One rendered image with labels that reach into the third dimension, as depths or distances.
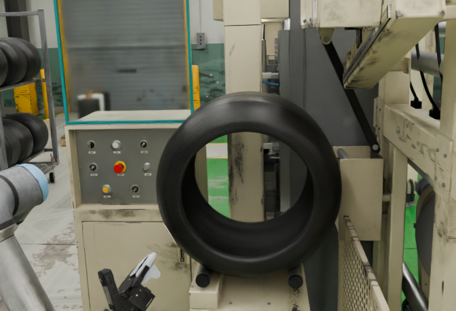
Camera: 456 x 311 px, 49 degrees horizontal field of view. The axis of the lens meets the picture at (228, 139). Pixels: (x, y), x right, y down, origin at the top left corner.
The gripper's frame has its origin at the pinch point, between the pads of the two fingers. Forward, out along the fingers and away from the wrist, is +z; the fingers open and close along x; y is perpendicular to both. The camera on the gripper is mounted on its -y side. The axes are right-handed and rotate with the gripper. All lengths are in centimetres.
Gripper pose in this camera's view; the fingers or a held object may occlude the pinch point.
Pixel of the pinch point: (150, 254)
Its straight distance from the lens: 150.6
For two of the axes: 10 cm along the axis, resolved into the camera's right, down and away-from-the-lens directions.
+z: 5.2, -7.1, 4.7
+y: 6.8, 6.8, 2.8
